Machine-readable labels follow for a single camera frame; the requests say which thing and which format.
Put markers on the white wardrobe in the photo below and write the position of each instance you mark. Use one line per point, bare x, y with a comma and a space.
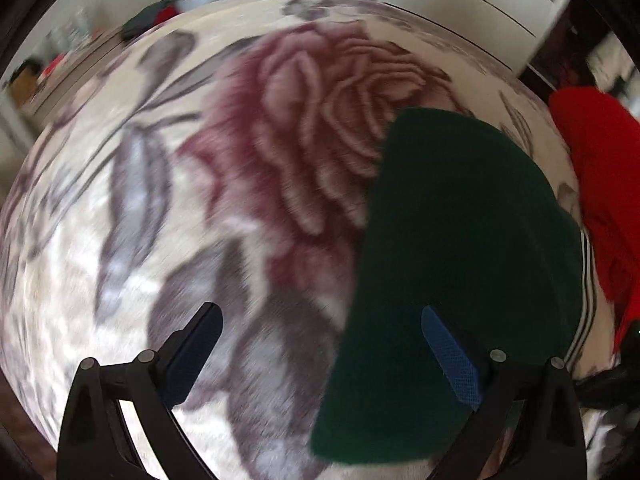
465, 5

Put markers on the dark cloth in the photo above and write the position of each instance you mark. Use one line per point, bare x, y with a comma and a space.
142, 22

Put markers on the red garment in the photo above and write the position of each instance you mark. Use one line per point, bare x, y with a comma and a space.
600, 175

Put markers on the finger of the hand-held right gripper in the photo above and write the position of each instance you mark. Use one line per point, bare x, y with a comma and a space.
607, 385

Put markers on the floral plush blanket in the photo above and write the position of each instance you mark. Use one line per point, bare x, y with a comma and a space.
200, 210

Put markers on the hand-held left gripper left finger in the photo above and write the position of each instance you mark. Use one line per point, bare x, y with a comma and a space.
190, 355

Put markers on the green varsity jacket white sleeves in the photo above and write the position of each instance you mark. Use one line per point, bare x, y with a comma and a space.
460, 260

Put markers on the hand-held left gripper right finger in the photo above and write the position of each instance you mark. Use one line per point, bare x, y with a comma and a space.
457, 360

